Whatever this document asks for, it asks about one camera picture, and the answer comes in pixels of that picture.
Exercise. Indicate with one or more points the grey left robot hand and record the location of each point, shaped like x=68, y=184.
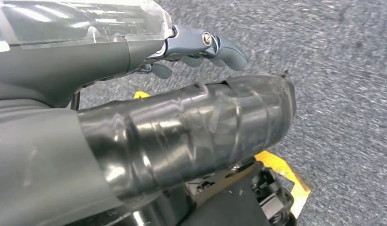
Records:
x=180, y=131

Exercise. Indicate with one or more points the yellow floor tape rectangle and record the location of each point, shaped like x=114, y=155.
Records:
x=280, y=165

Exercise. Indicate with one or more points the black robot lower body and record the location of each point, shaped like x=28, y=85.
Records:
x=230, y=206

